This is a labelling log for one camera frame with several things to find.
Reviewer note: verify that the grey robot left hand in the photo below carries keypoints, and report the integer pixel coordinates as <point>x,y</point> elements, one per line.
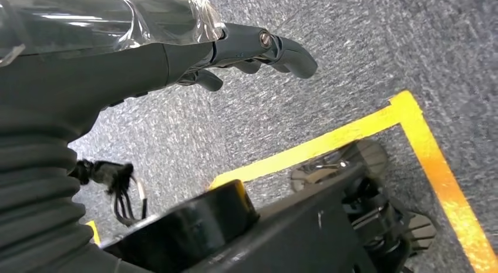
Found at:
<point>97,69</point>

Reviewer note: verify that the black mesh fabric item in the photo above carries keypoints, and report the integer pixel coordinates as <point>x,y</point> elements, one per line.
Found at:
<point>113,176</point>

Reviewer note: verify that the yellow floor tape square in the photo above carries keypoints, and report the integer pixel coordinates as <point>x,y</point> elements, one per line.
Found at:
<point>93,232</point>

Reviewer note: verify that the black robot leg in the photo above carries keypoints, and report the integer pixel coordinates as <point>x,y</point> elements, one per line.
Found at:
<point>291,232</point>

